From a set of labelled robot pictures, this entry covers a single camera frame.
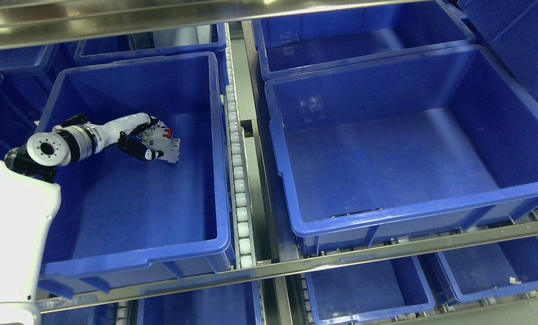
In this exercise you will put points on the white roller conveyor strip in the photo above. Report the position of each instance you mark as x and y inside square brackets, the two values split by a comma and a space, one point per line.
[241, 207]

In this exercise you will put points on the blue bin far left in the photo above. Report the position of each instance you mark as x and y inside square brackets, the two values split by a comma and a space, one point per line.
[27, 75]

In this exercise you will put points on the blue bin left front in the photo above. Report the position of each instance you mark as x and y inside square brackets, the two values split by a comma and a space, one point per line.
[124, 222]

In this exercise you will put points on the blue bin lower left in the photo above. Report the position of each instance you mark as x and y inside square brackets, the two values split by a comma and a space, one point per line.
[237, 304]

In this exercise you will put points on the grey red circuit breaker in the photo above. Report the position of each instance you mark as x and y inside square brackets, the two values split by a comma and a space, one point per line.
[160, 140]

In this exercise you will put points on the blue bin far right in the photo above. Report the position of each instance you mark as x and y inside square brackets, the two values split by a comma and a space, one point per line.
[510, 27]

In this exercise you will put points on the blue bin rear right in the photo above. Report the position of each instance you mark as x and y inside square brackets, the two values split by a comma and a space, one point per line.
[316, 41]

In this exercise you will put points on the blue bin lower middle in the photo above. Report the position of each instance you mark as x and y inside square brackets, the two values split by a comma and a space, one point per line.
[369, 292]

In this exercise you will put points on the blue bin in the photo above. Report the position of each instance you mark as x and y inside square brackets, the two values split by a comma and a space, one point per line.
[27, 75]
[369, 292]
[166, 42]
[403, 147]
[237, 304]
[124, 222]
[493, 270]
[510, 27]
[316, 41]

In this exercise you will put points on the blue bin lower right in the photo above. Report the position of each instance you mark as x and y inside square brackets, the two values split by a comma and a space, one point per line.
[493, 270]

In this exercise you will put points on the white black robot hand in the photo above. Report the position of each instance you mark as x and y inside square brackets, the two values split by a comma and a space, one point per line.
[126, 134]

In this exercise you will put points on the blue bin rear left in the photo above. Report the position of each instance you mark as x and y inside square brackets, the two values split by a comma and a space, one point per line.
[166, 42]

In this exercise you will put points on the blue bin right front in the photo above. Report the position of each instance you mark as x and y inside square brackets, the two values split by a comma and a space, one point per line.
[403, 147]

